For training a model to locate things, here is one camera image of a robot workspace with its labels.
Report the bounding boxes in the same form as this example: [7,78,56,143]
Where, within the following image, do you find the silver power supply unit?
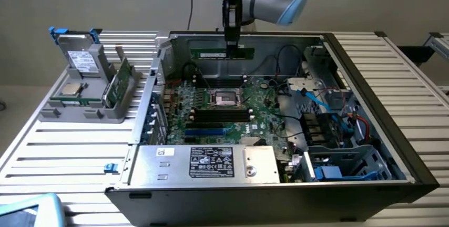
[127,144,282,186]

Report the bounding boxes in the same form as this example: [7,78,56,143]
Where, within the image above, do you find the metal slat side table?
[422,32,449,60]

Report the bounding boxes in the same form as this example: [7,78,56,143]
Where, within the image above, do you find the black RAM slot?
[191,115,254,120]
[191,118,254,123]
[191,108,254,113]
[191,111,254,116]

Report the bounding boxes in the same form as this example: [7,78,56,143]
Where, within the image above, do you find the black case fan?
[301,112,347,144]

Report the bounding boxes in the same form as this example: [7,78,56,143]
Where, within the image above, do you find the silver CPU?
[60,82,85,97]

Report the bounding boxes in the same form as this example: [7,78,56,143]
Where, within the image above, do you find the black wall cable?
[186,0,195,31]

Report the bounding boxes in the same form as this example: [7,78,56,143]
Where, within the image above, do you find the green motherboard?
[159,76,293,161]

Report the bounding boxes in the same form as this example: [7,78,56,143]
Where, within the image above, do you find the green graphics card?
[103,58,136,107]

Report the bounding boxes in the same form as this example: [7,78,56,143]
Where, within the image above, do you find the blue disk carrier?
[48,26,103,47]

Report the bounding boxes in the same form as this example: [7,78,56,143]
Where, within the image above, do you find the silver hard disk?
[57,33,102,74]

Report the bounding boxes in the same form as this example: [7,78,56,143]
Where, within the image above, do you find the long black expansion slot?
[186,122,226,130]

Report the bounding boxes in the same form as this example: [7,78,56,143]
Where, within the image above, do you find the blue SATA wire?
[295,87,333,114]

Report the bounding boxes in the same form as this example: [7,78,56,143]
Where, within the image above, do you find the grey parts rack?
[37,44,143,125]

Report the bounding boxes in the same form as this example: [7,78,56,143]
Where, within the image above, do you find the CPU socket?
[208,88,243,107]

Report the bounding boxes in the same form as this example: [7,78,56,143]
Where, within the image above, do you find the blue expansion slot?
[184,129,226,137]

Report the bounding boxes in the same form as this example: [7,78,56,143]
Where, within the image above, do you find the red SATA wire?
[346,115,370,140]

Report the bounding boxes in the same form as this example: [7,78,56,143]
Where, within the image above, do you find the thin black wire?
[244,54,282,77]

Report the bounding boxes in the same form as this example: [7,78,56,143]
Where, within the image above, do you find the black RAM slot bank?
[191,76,248,89]

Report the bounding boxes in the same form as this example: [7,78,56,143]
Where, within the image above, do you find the blue disk caddy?
[313,166,381,181]

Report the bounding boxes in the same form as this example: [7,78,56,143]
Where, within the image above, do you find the grey metal disk bay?
[303,145,390,183]

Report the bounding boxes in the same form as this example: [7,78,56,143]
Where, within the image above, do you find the black open PC case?
[104,30,441,227]

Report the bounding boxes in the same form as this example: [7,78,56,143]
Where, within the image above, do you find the teal teach pendant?
[0,193,68,227]

